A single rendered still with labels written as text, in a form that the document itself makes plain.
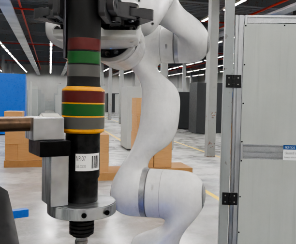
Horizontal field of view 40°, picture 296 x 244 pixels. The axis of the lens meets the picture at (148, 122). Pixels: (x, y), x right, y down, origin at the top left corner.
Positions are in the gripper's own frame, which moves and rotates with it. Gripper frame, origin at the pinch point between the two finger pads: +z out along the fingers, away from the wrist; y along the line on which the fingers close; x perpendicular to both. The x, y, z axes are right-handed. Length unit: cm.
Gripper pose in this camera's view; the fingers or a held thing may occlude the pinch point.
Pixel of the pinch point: (82, 3)
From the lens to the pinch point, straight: 43.5
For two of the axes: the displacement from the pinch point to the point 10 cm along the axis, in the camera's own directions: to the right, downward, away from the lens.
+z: -0.6, 0.4, -10.0
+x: 0.2, -10.0, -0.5
